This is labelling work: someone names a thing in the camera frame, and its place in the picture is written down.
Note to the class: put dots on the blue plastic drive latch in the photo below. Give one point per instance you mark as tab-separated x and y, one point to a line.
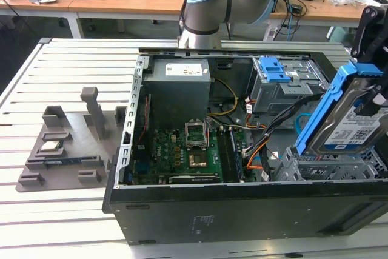
274	71

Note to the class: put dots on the CPU socket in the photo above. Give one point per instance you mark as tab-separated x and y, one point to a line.
198	161

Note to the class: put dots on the grey power supply unit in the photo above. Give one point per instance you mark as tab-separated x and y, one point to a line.
175	95

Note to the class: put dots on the white power strip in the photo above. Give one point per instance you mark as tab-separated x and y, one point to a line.
270	33

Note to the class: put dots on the black graphics card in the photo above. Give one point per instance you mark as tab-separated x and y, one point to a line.
194	179

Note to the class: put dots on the RAM stick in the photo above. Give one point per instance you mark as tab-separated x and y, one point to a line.
236	156

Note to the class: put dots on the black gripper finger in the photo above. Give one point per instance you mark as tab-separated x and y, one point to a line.
369	110
365	34

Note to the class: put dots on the grey table corner cap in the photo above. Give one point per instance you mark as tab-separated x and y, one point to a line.
45	40

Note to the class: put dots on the white open box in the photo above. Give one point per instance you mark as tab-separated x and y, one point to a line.
376	0

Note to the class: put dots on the hard disk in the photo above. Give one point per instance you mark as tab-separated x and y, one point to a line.
342	131

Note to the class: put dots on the grey parts rack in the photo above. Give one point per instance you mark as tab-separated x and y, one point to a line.
78	150

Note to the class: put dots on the grey metal drive cage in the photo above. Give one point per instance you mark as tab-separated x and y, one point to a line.
272	98

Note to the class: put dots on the long wooden desk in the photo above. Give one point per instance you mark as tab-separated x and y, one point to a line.
121	2

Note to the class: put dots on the pale green cabinet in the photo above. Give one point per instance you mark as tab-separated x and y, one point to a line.
341	34

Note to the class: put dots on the grey metal disk bay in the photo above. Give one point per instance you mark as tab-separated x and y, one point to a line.
285	168

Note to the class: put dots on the black open PC case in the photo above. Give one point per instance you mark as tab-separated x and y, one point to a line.
212	210

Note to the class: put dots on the silver CPU chip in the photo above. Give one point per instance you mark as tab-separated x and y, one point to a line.
51	145

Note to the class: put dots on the green motherboard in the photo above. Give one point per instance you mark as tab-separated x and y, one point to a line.
166	162

